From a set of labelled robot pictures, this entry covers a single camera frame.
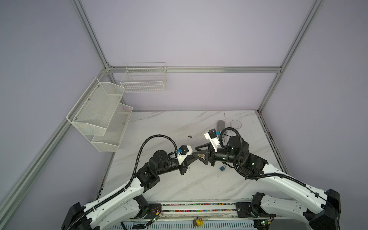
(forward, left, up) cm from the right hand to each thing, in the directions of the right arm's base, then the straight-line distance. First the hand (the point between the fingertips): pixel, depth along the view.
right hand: (194, 151), depth 63 cm
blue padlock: (+4, -17, -28) cm, 33 cm away
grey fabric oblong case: (+38, -21, -27) cm, 51 cm away
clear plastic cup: (+39, -32, -26) cm, 57 cm away
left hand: (0, -1, -6) cm, 6 cm away
